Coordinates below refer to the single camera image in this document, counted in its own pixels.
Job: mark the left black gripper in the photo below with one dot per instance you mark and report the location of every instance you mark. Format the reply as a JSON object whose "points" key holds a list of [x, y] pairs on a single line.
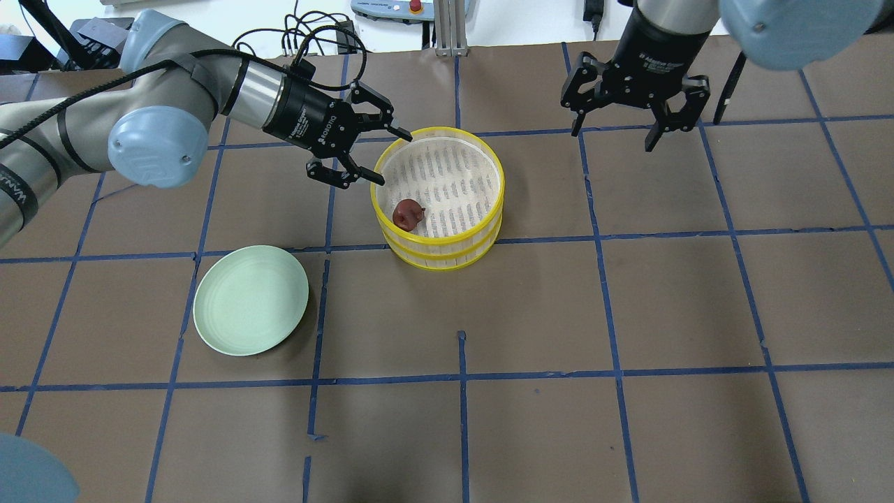
{"points": [[305, 116]]}

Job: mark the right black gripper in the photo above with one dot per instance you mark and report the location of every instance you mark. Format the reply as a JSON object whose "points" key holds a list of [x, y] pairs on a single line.
{"points": [[653, 43]]}

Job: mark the brown bun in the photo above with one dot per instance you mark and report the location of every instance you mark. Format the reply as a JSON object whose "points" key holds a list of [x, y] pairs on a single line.
{"points": [[408, 214]]}

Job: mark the yellow rim bamboo steamer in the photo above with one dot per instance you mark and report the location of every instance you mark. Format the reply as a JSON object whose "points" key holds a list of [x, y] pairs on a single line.
{"points": [[443, 254]]}

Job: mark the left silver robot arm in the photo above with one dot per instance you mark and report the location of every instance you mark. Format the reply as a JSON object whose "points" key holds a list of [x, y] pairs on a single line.
{"points": [[152, 125]]}

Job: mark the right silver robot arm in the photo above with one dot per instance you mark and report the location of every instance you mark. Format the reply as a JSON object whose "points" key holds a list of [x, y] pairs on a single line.
{"points": [[774, 35]]}

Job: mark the black power adapter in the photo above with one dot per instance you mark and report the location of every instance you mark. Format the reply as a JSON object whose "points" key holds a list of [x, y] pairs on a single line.
{"points": [[593, 14]]}

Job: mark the grey teach pendant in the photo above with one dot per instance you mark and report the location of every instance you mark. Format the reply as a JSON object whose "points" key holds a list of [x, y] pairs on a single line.
{"points": [[407, 12]]}

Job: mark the light green plate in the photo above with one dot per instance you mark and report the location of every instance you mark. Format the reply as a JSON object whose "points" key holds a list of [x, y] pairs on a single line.
{"points": [[250, 301]]}

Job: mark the aluminium frame post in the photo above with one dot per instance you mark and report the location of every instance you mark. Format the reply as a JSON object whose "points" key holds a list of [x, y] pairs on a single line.
{"points": [[450, 24]]}

